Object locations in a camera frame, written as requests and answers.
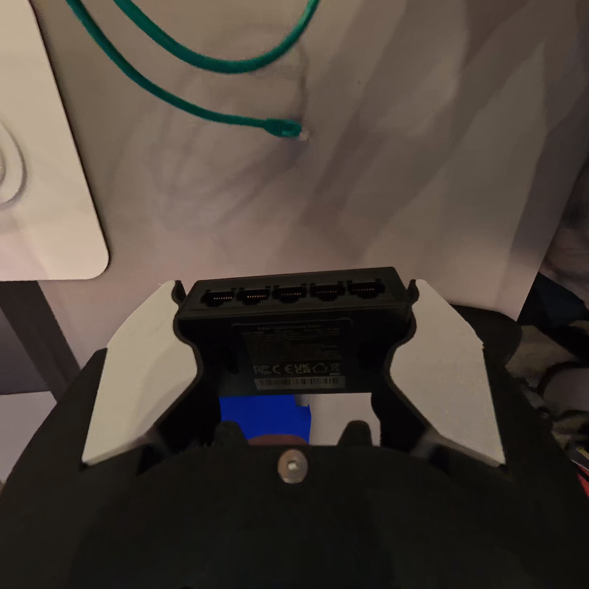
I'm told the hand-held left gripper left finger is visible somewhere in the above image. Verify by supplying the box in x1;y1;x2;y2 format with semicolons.
82;279;221;465

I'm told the blue plastic bin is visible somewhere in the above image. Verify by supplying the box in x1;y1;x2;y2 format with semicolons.
219;394;314;448

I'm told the black network switch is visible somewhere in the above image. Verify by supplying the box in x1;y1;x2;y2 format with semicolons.
176;266;415;395

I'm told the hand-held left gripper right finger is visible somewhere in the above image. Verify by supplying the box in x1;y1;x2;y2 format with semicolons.
371;278;507;466

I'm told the white sign stand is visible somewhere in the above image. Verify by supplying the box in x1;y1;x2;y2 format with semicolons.
0;0;110;281

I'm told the green ethernet cable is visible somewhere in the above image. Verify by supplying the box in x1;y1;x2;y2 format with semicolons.
64;0;323;141

